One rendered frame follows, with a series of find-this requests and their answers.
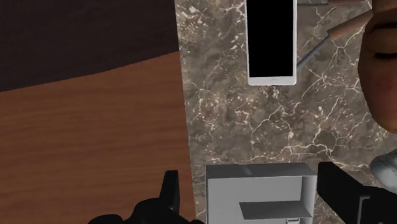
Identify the grey open box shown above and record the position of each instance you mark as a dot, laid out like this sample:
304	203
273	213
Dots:
254	192

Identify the brown head figure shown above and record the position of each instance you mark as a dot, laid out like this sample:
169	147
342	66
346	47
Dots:
381	80

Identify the white rounded object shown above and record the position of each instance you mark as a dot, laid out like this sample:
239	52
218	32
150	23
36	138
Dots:
386	170

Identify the white phone with black screen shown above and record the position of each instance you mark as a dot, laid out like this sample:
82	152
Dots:
270	40

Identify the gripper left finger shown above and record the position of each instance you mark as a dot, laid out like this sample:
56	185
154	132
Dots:
170	192

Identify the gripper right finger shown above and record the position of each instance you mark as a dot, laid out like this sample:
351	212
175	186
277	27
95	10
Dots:
338	189

